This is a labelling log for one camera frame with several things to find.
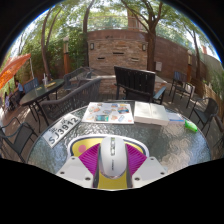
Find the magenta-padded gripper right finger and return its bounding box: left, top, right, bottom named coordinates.
left=125, top=143, right=169, bottom=188

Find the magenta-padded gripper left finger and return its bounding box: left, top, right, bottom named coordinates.
left=55, top=142, right=102, bottom=188

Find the white computer mouse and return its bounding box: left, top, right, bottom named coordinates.
left=98, top=135, right=129, bottom=180

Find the yellow chick-shaped mouse pad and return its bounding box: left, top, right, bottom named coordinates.
left=67, top=134, right=150, bottom=190

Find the white licence plate sign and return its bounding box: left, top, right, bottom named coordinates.
left=42, top=113, right=82, bottom=149

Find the thick white book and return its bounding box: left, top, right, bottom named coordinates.
left=133, top=100, right=170, bottom=127

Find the colourful printed sticker sheet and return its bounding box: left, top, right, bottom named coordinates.
left=81, top=101, right=135, bottom=125

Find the thin blue-white booklet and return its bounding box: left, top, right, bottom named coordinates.
left=166, top=112, right=186, bottom=125

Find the green plastic bottle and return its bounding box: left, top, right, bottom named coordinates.
left=184, top=119, right=199, bottom=133

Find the dark metal patio chair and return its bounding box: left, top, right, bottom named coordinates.
left=0, top=116, right=39, bottom=163
left=169, top=70, right=188, bottom=98

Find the stone planter basin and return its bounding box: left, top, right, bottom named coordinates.
left=74, top=73, right=168, bottom=98

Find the black slatted bench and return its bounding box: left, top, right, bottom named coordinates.
left=113, top=65, right=167, bottom=105

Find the round dark patio table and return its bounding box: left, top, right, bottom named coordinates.
left=18, top=78, right=66, bottom=129

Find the blue patio chair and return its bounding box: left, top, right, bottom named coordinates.
left=23, top=77, right=40, bottom=95

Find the wooden slat fence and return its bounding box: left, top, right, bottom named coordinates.
left=199, top=81, right=224, bottom=118

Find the person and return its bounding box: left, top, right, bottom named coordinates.
left=13, top=79, right=26, bottom=101
left=2, top=91, right=11, bottom=111

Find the large branching tree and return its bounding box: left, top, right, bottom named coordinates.
left=121, top=0, right=174, bottom=72

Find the orange canopy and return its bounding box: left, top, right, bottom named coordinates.
left=0, top=53, right=32, bottom=91

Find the slender curved tree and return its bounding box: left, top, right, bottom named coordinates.
left=186, top=19, right=203, bottom=81
left=39, top=6, right=63, bottom=81
left=81, top=0, right=98, bottom=68

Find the grey wall utility box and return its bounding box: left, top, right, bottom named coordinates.
left=154, top=60, right=163, bottom=72

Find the brown lamp post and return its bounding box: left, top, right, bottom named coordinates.
left=186, top=49, right=194, bottom=83
left=62, top=35, right=71, bottom=75

